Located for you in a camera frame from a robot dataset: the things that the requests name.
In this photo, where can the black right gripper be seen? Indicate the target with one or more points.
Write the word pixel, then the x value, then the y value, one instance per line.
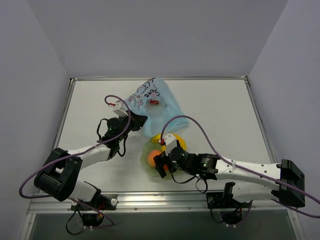
pixel 161 163

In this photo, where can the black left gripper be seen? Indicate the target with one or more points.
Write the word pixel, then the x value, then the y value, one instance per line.
pixel 136 121

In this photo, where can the orange fake fruit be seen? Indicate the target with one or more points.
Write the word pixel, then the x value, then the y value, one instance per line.
pixel 150 157

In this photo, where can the yellow fake banana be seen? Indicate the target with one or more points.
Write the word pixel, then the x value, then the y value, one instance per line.
pixel 156 138

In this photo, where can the red fake fruit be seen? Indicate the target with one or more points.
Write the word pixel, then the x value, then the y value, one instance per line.
pixel 154 102

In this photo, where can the light blue plastic bag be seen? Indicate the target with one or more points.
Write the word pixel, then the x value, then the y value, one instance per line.
pixel 158 115

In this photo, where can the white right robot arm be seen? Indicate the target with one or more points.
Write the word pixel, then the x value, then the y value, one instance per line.
pixel 246 181

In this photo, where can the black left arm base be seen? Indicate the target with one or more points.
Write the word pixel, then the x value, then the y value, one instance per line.
pixel 91 213

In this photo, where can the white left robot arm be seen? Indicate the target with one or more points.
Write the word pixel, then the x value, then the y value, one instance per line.
pixel 60 180

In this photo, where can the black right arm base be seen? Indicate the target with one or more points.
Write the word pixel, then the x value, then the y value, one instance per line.
pixel 235 213

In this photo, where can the green scalloped glass bowl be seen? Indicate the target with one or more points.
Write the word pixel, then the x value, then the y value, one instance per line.
pixel 152 174

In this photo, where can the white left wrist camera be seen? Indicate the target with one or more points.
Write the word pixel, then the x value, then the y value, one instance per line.
pixel 119 108

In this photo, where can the aluminium front rail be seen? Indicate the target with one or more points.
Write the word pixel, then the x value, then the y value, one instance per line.
pixel 132 202

